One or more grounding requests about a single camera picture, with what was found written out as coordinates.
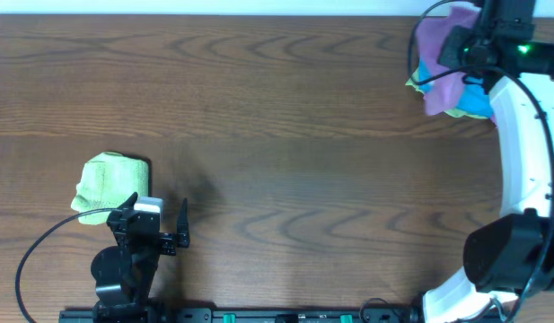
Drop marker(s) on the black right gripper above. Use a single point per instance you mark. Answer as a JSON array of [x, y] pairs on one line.
[[453, 39]]

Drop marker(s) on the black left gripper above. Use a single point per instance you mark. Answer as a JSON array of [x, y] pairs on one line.
[[155, 238]]

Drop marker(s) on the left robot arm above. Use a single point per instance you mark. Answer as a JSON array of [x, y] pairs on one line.
[[124, 273]]

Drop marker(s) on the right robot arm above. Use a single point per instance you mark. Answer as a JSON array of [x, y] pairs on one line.
[[512, 258]]

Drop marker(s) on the blue cloth in pile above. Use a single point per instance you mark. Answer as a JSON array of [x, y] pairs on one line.
[[434, 105]]

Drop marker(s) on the folded light green cloth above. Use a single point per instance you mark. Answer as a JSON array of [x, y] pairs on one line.
[[108, 180]]

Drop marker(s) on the yellow-green cloth in pile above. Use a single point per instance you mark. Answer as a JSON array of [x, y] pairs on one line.
[[473, 103]]

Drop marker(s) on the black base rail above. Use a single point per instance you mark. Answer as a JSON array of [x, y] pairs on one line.
[[375, 314]]

